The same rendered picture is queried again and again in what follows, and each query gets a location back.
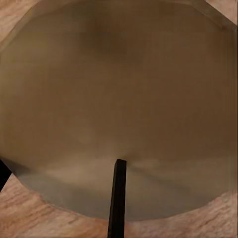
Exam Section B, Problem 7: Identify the pillar candle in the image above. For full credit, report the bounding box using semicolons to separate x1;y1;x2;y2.
0;0;238;238

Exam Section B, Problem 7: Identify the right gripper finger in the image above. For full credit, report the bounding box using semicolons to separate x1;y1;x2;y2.
0;159;11;191

